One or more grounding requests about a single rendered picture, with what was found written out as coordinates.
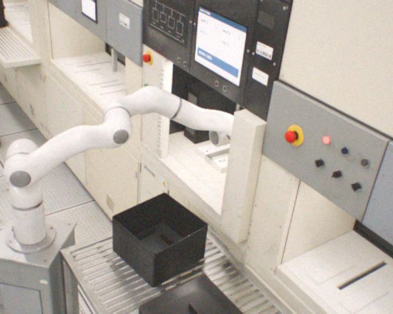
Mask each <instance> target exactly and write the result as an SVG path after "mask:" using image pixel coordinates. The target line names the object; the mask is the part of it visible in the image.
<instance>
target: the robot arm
mask: <svg viewBox="0 0 393 314"><path fill-rule="evenodd" d="M149 113H158V114H161V115H163V116H165V117H167V118H170V119H172V120H173V121H175V122H177V123H179V124H183V125H184V126H187V127H189V128H193V129H195V130H209V131H210V132H209V136H210V141H211V142H212V144H213V146H215V147H222V146H224V145H226V144H229V143H231V134H232V128H233V118H234V116H233V115H231V114H228V113H224V112H221V111H213V110H206V109H201V108H200V107H198V106H196V105H194V104H192V103H189V102H188V101H185V100H184V99H182V98H180V97H177V96H175V95H174V94H171V93H170V92H167V91H165V90H163V89H161V88H158V87H155V86H146V87H143V88H141V89H139V90H138V91H136V92H134V93H132V94H130V95H127V96H121V97H118V98H116V99H114V100H113V101H110V102H109V103H108V104H107V106H106V107H105V110H104V112H103V119H104V123H103V124H101V125H98V126H84V125H82V126H76V127H74V128H71V129H68V130H66V131H63V132H62V133H60V134H58V135H57V136H55V137H53V138H52V139H50V140H49V141H47V142H46V143H45V144H44V145H43V146H41V147H40V148H38V147H37V145H36V144H35V143H34V142H33V141H30V140H29V139H19V140H16V141H14V142H12V143H11V144H10V147H9V149H7V153H6V158H5V166H4V178H5V180H6V182H7V183H8V184H9V190H10V202H11V207H12V215H13V221H14V225H13V226H12V230H11V231H10V232H9V233H8V235H7V243H8V245H9V247H10V248H11V249H12V250H14V251H16V252H19V253H34V252H37V251H42V249H44V248H46V247H48V246H49V245H50V244H51V243H52V242H53V241H54V239H55V237H56V230H55V228H53V226H52V225H50V224H49V223H47V222H46V219H45V206H44V201H43V194H42V188H43V185H42V184H41V179H43V177H45V176H46V175H47V174H49V173H50V172H51V171H53V170H54V169H55V168H56V167H57V166H58V165H60V164H61V163H63V162H64V161H66V160H68V159H69V158H72V157H73V156H75V155H77V154H80V153H82V152H84V151H87V150H91V149H95V148H117V147H120V146H123V145H124V144H125V143H127V142H128V141H129V140H130V138H131V136H132V134H133V126H132V123H131V119H130V118H131V117H132V116H135V115H138V114H149Z"/></svg>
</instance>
